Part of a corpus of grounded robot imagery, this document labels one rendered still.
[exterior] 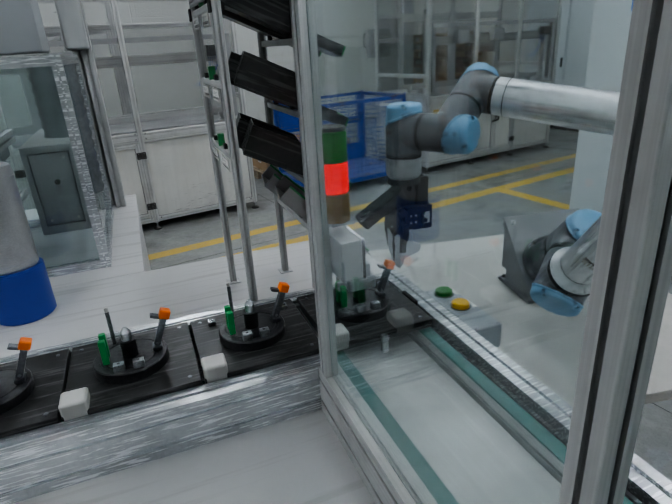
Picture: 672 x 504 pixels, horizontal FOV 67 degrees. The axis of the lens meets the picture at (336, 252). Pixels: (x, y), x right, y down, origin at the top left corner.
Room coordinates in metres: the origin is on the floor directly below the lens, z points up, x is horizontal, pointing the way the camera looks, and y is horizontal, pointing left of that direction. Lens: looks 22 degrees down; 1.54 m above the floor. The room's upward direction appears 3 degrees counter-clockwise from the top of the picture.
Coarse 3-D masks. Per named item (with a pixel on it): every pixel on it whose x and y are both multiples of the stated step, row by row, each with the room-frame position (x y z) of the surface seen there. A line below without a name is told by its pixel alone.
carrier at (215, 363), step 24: (240, 312) 1.05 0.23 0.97; (264, 312) 1.01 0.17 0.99; (288, 312) 1.04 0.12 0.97; (216, 336) 0.95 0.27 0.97; (240, 336) 0.91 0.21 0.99; (264, 336) 0.90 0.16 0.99; (288, 336) 0.93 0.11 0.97; (312, 336) 0.93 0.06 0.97; (216, 360) 0.83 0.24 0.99; (240, 360) 0.85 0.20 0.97; (264, 360) 0.85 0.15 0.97; (288, 360) 0.86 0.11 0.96
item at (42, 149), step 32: (0, 96) 1.59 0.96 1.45; (32, 96) 1.62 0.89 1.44; (0, 128) 1.59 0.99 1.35; (32, 128) 1.61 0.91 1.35; (64, 128) 1.64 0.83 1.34; (0, 160) 1.58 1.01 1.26; (32, 160) 1.61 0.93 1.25; (64, 160) 1.64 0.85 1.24; (32, 192) 1.60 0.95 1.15; (64, 192) 1.63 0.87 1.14; (96, 192) 1.88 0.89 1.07; (32, 224) 1.59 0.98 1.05; (64, 224) 1.62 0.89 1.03; (64, 256) 1.61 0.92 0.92; (96, 256) 1.64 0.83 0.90
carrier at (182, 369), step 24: (144, 336) 0.93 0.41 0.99; (168, 336) 0.96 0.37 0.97; (72, 360) 0.89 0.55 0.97; (96, 360) 0.85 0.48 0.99; (120, 360) 0.85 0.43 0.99; (144, 360) 0.84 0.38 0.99; (168, 360) 0.87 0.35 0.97; (192, 360) 0.86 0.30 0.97; (72, 384) 0.81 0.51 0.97; (96, 384) 0.80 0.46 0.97; (120, 384) 0.80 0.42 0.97; (144, 384) 0.79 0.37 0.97; (168, 384) 0.79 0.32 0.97; (192, 384) 0.79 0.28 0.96; (72, 408) 0.72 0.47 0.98; (96, 408) 0.73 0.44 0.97
